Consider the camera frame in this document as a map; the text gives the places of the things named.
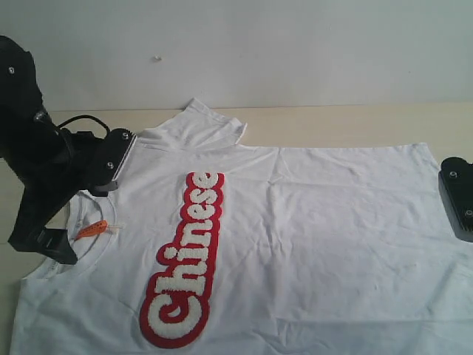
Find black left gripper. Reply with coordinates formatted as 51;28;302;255
8;122;103;265

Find white t-shirt red lettering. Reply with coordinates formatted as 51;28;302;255
10;100;472;354

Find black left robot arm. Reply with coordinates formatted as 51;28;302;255
1;35;102;265

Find orange ribbon tag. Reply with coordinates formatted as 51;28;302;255
74;220;108;241

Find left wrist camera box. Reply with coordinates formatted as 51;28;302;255
84;128;137;197

